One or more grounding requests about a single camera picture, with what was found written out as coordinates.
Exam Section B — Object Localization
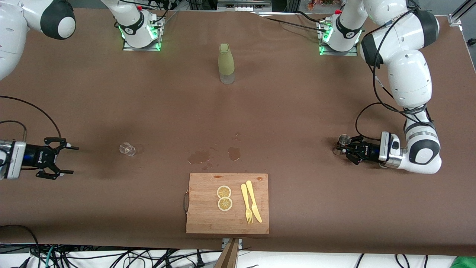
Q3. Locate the steel shaker cup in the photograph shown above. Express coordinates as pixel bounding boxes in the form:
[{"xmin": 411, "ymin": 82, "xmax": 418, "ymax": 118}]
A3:
[{"xmin": 338, "ymin": 134, "xmax": 352, "ymax": 154}]

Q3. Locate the brown table cover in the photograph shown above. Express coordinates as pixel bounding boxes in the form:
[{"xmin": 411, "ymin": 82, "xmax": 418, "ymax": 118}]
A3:
[{"xmin": 0, "ymin": 7, "xmax": 476, "ymax": 257}]

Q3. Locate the yellow plastic knife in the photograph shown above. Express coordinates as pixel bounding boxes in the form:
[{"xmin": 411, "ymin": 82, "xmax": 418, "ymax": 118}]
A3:
[{"xmin": 246, "ymin": 180, "xmax": 263, "ymax": 223}]

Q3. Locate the yellow plastic fork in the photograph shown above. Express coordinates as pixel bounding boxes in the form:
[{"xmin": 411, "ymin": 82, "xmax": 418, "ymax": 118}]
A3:
[{"xmin": 241, "ymin": 184, "xmax": 254, "ymax": 224}]

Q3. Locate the wooden cutting board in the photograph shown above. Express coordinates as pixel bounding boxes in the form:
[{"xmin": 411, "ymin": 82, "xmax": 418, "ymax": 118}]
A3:
[{"xmin": 186, "ymin": 173, "xmax": 270, "ymax": 235}]

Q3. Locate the wide liquid puddle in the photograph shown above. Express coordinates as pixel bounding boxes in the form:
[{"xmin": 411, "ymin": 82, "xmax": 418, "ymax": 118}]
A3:
[{"xmin": 188, "ymin": 150, "xmax": 211, "ymax": 165}]

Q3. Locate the green cloth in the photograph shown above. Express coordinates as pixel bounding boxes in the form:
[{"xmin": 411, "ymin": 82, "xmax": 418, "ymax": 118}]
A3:
[{"xmin": 450, "ymin": 256, "xmax": 476, "ymax": 268}]

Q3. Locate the green bottle with clear base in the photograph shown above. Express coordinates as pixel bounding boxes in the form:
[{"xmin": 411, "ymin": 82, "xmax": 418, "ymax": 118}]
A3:
[{"xmin": 218, "ymin": 43, "xmax": 235, "ymax": 84}]

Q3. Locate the grey metal box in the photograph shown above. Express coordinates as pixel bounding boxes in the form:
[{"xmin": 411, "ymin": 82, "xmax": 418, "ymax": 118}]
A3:
[{"xmin": 218, "ymin": 0, "xmax": 272, "ymax": 12}]

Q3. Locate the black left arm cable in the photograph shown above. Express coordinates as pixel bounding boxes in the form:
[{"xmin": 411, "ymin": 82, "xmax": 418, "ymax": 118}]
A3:
[{"xmin": 355, "ymin": 7, "xmax": 435, "ymax": 139}]

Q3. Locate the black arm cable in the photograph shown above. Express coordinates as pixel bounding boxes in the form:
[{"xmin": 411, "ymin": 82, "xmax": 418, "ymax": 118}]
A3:
[
  {"xmin": 355, "ymin": 7, "xmax": 435, "ymax": 139},
  {"xmin": 0, "ymin": 95, "xmax": 62, "ymax": 141}
]

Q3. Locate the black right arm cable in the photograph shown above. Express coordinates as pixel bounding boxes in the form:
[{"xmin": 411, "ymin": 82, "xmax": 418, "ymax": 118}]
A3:
[{"xmin": 0, "ymin": 95, "xmax": 62, "ymax": 141}]

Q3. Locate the thick black cable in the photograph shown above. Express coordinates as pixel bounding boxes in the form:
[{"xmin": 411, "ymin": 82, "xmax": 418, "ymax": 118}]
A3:
[{"xmin": 0, "ymin": 224, "xmax": 41, "ymax": 261}]

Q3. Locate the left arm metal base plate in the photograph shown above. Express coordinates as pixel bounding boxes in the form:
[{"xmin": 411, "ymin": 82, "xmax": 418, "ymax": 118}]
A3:
[{"xmin": 319, "ymin": 22, "xmax": 358, "ymax": 56}]

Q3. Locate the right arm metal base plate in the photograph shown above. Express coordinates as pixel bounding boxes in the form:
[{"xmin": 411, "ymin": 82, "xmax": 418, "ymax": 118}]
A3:
[{"xmin": 123, "ymin": 15, "xmax": 164, "ymax": 51}]

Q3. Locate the thin black cable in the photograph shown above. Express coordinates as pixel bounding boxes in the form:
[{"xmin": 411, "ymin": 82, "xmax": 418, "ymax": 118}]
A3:
[{"xmin": 257, "ymin": 10, "xmax": 328, "ymax": 32}]

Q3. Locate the aluminium frame profile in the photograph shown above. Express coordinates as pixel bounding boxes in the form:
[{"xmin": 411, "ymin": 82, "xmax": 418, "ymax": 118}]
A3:
[{"xmin": 448, "ymin": 0, "xmax": 476, "ymax": 26}]

